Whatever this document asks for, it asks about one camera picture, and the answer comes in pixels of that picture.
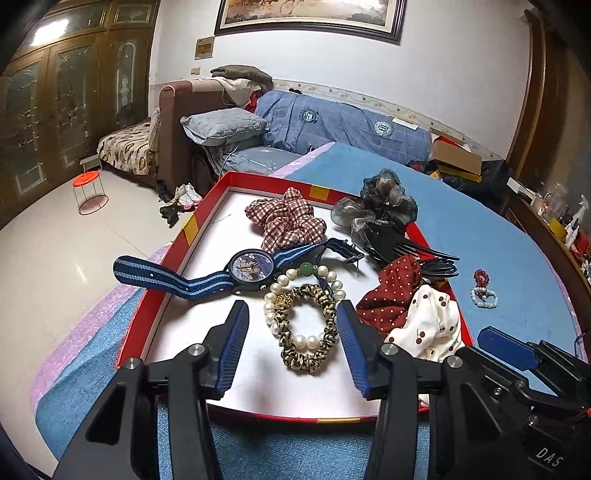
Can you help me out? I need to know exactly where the blue-grey pillow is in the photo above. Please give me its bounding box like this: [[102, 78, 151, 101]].
[[205, 145, 305, 178]]

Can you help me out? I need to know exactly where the white spray bottle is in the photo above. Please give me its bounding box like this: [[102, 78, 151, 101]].
[[567, 194, 591, 245]]

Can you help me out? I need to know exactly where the black bag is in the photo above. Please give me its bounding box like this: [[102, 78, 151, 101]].
[[480, 159, 513, 195]]

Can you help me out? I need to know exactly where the cartoon watch with striped strap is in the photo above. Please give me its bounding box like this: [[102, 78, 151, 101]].
[[113, 237, 365, 301]]

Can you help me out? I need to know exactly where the pile of clothes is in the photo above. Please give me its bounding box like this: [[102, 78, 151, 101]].
[[210, 65, 274, 109]]

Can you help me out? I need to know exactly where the open cardboard box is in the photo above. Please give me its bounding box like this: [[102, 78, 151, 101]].
[[429, 138, 483, 175]]

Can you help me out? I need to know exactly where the wooden dresser with mirror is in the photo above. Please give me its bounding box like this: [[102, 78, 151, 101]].
[[505, 9, 591, 287]]

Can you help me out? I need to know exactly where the white pearl bracelet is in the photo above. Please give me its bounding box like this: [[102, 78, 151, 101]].
[[263, 261, 347, 352]]

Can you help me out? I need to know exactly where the red cardboard box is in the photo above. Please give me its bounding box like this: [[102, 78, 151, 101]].
[[115, 171, 476, 423]]

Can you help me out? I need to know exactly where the grey pillow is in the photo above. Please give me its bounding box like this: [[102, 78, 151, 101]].
[[180, 108, 269, 147]]

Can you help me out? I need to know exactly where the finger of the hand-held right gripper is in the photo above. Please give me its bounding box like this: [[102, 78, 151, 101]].
[[478, 325, 587, 398], [455, 345, 532, 407]]

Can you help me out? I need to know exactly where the red polka dot bow clip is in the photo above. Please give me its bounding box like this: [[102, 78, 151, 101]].
[[351, 226, 466, 363]]

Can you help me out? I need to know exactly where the blue bed sheet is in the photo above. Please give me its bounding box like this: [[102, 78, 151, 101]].
[[37, 143, 587, 480]]

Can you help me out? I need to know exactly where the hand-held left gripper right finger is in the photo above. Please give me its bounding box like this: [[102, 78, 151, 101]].
[[336, 299, 499, 480]]

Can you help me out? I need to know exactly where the grey organza scrunchie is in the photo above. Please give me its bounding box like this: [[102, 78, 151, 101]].
[[330, 168, 419, 236]]

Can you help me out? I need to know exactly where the framed painting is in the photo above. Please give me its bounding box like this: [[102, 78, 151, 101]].
[[213, 0, 407, 45]]

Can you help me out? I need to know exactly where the brown sofa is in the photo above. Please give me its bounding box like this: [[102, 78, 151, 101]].
[[96, 79, 259, 195]]

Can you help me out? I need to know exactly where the red round stool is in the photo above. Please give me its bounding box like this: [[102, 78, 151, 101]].
[[72, 170, 109, 215]]

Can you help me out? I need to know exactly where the small white bead bracelet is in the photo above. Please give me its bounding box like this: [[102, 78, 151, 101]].
[[471, 286, 498, 309]]

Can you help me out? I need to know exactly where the wooden wardrobe with glass doors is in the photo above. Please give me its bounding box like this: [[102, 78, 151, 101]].
[[0, 0, 160, 229]]

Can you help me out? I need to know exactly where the folded blue checked quilt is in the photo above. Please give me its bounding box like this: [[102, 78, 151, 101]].
[[254, 90, 432, 164]]

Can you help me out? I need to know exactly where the leopard print scrunchie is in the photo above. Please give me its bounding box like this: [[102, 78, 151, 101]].
[[272, 284, 340, 374]]

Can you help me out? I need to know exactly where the red plaid scrunchie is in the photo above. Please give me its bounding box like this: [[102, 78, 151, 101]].
[[244, 187, 328, 252]]

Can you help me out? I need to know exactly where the patterned sofa cover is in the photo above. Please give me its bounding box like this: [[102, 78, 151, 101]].
[[96, 117, 160, 176]]

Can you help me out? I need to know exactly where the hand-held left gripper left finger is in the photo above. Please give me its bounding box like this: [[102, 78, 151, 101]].
[[53, 300, 250, 480]]

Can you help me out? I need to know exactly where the glass jar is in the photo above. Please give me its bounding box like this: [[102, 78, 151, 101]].
[[540, 182, 566, 217]]

